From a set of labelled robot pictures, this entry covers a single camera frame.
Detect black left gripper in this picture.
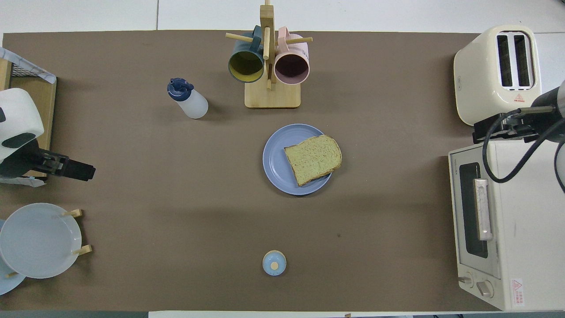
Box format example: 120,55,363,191
0,141,96,182

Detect brown table mat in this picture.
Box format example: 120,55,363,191
0,30,499,312

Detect checked white cloth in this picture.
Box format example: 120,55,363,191
0,47,57,84

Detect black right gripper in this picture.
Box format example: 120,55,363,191
472,86,565,144

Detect dark teal mug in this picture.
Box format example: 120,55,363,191
228,25,265,83

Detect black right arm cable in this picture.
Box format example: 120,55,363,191
481,104,565,182

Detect slice of toast bread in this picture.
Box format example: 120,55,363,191
284,135,343,187

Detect wooden mug tree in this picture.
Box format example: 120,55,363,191
226,0,313,109

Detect white toaster oven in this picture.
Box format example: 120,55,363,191
448,140,565,311

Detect wooden shelf with wire basket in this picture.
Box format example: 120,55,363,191
0,48,57,178

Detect squeeze bottle with navy cap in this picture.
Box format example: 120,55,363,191
167,78,209,120

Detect blue round plate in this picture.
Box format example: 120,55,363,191
263,124,335,196

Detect grey plate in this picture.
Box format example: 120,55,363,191
0,203,83,279

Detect pink mug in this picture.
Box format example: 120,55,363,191
274,26,310,86

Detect light blue plate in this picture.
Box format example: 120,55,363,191
0,220,26,295

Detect wooden plate rack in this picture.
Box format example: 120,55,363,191
5,209,93,279

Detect white crumpled sheet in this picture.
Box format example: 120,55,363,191
0,174,46,188

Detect cream two-slot toaster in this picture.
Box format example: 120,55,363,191
453,24,542,128

